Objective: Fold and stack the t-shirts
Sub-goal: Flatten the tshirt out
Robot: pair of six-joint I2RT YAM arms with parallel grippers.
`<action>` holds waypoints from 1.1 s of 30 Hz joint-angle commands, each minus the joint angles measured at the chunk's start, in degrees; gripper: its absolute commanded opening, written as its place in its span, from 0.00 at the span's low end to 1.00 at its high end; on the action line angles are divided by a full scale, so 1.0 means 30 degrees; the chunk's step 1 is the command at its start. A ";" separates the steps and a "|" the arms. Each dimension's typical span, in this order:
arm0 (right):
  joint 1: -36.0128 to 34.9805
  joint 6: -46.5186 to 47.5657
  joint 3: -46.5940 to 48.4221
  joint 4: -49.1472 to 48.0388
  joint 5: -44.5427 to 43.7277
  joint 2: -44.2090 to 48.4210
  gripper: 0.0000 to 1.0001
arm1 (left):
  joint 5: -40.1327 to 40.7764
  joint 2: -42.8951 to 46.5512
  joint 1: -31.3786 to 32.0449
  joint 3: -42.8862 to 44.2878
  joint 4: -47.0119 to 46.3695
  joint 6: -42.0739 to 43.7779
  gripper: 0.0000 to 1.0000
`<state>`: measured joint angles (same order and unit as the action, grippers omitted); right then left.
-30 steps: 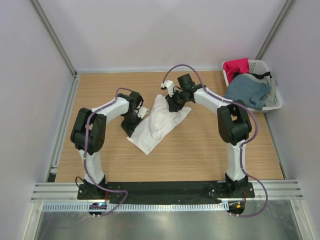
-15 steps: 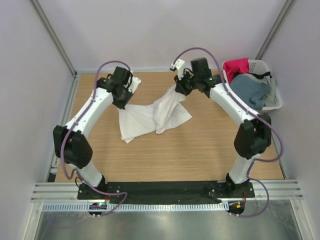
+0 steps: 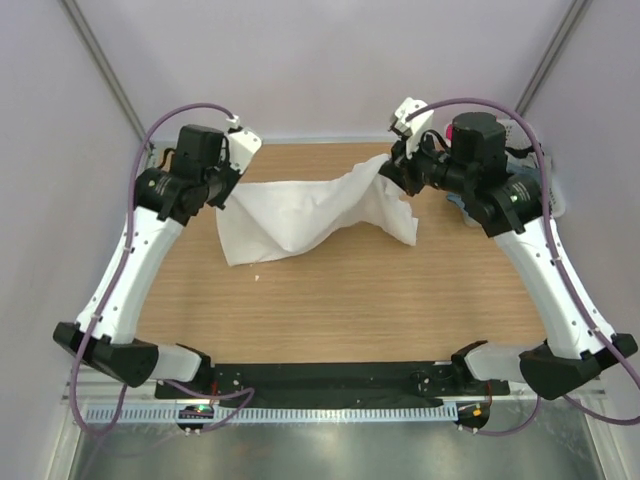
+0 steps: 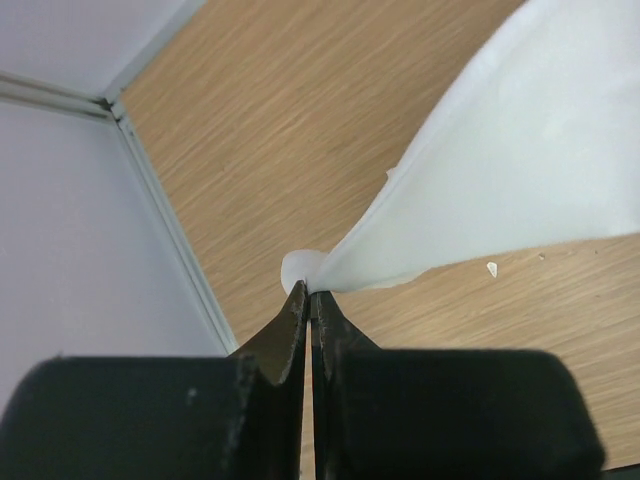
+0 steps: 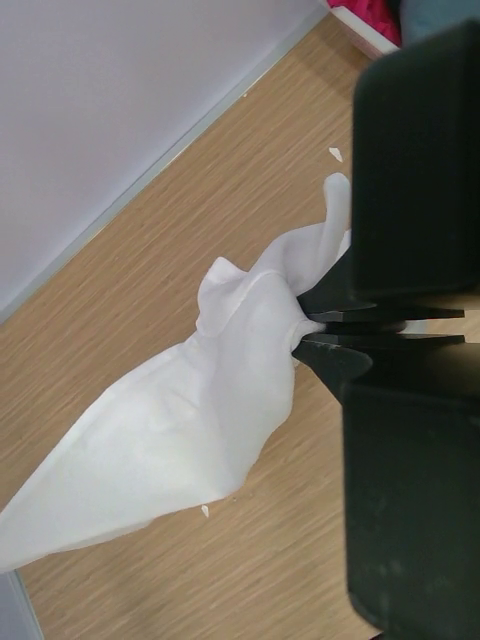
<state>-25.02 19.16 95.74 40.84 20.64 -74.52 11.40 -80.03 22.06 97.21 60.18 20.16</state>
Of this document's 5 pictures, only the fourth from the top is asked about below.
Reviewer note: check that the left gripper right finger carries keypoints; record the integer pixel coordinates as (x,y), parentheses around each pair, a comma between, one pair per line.
(443,413)

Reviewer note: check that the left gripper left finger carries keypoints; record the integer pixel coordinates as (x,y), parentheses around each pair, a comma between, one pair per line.
(233,417)

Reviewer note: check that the white t shirt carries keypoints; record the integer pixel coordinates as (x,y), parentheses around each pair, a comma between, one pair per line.
(535,143)

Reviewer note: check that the small white paper scrap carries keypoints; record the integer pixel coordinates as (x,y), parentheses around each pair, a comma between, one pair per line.
(492,268)

